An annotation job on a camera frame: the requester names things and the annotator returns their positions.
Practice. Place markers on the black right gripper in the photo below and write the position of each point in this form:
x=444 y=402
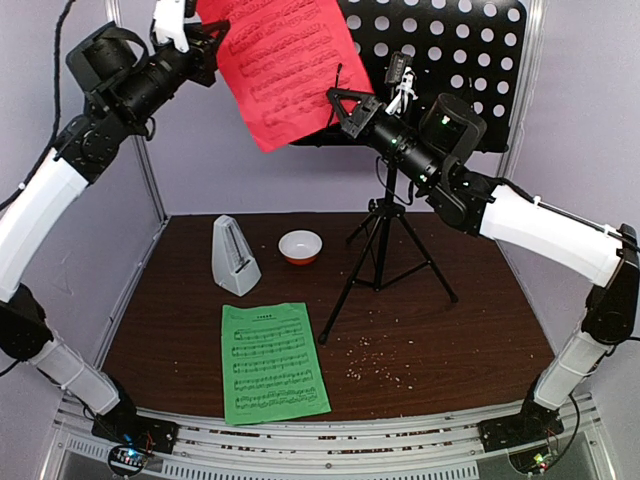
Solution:
x=360 y=120

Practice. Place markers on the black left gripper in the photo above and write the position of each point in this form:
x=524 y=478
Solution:
x=206 y=47

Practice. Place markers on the red music sheet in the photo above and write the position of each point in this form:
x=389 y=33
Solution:
x=279 y=59

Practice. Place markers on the black music stand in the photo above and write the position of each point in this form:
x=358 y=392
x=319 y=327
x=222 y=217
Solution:
x=471 y=49

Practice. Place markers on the white metronome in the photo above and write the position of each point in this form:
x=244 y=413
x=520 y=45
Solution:
x=234 y=266

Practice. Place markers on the green sheet booklet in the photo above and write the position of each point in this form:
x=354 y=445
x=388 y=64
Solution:
x=270 y=366

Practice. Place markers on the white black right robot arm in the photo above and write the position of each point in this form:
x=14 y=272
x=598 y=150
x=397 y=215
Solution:
x=433 y=157

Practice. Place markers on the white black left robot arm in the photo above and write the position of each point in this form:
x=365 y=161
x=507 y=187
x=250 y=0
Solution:
x=123 y=90

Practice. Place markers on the white orange bowl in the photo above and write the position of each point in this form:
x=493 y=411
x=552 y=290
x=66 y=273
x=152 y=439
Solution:
x=300 y=247

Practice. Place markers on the right round circuit board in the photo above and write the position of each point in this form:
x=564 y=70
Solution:
x=536 y=459

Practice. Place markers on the round circuit board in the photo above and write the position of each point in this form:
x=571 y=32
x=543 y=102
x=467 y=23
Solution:
x=126 y=461
x=536 y=459

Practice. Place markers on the left round circuit board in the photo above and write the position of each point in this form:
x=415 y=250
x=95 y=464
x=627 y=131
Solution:
x=126 y=461

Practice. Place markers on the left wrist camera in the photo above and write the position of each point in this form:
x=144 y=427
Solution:
x=168 y=23

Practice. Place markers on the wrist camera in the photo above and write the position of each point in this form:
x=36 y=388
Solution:
x=168 y=23
x=400 y=78

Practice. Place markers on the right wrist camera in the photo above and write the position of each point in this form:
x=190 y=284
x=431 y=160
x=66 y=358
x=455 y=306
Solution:
x=400 y=78

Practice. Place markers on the left aluminium frame post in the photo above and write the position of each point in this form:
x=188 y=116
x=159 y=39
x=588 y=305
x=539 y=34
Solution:
x=113 y=13

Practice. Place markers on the aluminium frame post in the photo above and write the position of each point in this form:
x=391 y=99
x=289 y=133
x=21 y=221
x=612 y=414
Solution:
x=113 y=13
x=528 y=70

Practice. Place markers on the right aluminium frame post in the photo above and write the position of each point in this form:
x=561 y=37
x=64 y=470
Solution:
x=528 y=70

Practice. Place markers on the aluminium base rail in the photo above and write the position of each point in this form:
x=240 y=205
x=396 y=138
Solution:
x=438 y=446

